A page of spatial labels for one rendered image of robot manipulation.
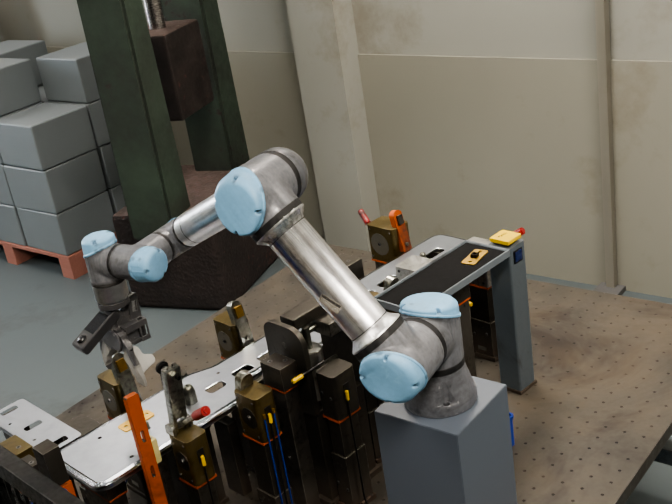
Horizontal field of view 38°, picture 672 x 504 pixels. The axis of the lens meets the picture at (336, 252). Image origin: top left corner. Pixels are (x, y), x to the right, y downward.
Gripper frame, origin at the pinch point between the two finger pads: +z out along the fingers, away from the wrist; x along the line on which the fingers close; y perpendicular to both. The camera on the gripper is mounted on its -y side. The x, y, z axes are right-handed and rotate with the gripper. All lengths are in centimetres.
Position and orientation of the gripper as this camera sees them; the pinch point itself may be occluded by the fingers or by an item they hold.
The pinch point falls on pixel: (124, 379)
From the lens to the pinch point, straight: 230.9
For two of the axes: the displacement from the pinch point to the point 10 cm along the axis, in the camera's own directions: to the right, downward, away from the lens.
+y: 6.9, -3.7, 6.2
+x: -7.1, -1.9, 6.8
